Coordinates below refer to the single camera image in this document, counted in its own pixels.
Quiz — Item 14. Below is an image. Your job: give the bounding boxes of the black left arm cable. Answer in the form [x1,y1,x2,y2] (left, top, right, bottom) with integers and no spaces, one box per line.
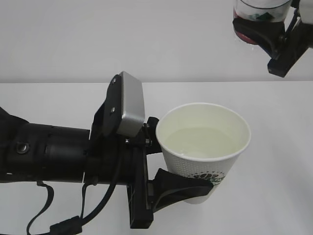
[50,149,123,235]

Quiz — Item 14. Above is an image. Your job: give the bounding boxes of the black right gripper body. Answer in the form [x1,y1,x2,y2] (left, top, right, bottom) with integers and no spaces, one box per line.
[268,9,313,78]

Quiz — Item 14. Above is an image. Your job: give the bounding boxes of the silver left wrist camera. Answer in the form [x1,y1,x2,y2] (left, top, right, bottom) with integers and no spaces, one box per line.
[117,71,145,138]

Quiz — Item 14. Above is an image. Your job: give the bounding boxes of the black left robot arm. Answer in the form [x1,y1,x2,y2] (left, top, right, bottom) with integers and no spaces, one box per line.
[0,111,213,229]

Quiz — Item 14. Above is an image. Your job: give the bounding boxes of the black strap on left arm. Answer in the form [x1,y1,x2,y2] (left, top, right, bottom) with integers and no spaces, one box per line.
[26,180,54,235]

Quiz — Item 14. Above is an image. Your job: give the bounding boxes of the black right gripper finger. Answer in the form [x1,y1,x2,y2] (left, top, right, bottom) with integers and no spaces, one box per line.
[233,18,286,60]
[291,0,300,9]

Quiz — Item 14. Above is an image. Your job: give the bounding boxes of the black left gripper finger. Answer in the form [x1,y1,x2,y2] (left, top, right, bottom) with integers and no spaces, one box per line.
[151,168,213,212]
[146,117,162,155]

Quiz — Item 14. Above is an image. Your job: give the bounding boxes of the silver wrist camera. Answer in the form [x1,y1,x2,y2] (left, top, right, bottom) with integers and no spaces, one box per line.
[299,0,313,24]
[117,71,145,138]

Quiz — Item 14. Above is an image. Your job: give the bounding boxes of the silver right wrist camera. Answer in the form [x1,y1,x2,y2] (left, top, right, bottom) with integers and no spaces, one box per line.
[299,0,313,24]

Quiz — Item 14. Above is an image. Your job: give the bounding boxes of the white paper cup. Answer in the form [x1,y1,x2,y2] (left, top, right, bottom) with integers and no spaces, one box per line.
[156,102,252,192]

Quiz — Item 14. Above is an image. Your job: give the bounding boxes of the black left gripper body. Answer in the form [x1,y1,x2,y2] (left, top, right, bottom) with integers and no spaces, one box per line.
[83,122,156,223]

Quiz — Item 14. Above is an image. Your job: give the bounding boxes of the Nongfu Spring water bottle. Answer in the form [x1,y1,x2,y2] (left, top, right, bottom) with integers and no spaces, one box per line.
[232,0,291,45]

